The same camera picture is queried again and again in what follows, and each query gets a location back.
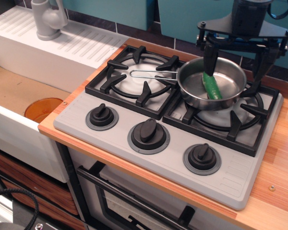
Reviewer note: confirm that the lower wooden drawer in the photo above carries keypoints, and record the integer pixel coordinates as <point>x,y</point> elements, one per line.
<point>65,220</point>

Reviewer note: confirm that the black right stove knob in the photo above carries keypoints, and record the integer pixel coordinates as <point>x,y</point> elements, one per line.
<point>202,159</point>

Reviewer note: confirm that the grey toy stove top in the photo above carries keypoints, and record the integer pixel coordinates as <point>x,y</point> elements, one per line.
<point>231,185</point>

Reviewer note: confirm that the stainless steel saucepan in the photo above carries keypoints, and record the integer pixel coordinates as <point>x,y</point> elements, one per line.
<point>231,80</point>

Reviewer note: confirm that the white toy sink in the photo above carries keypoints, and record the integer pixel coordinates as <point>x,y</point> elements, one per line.
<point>32,69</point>

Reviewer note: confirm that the black oven door handle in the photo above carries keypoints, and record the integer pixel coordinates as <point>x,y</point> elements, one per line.
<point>92,175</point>

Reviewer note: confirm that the black left burner grate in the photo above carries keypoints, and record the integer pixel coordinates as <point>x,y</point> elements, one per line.
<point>138,80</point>

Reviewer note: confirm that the orange sink drain plug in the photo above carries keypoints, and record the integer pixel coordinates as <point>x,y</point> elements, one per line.
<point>40,109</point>

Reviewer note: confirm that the green toy pickle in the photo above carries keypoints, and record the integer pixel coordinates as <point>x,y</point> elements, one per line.
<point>211,87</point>

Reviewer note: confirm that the black left stove knob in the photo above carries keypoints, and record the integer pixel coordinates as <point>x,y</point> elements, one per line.
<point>102,118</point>

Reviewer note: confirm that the black right burner grate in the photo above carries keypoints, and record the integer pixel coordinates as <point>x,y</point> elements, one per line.
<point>242,127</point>

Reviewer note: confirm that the wooden drawer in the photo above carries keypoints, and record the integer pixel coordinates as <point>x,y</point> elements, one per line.
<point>65,220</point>
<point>35,181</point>

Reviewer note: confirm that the toy oven door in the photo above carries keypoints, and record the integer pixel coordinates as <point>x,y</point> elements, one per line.
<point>125,203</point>

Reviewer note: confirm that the upper wooden drawer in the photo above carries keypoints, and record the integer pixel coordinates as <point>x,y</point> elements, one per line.
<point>35,181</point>

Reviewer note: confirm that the black stove knob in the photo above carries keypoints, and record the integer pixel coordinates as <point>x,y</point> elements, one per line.
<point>102,118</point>
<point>202,159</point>
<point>148,137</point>

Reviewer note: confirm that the black burner grate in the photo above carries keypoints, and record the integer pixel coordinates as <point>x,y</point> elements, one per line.
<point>138,80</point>
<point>242,127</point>

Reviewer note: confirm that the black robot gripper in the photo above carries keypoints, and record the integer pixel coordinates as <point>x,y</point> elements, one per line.
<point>246,30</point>

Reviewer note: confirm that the black middle stove knob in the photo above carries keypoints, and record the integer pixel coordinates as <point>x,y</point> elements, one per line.
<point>148,137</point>

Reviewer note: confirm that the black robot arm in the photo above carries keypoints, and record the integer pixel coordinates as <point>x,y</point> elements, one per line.
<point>252,3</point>

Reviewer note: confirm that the grey toy faucet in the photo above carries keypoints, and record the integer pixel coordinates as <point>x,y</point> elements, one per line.
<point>48,21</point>

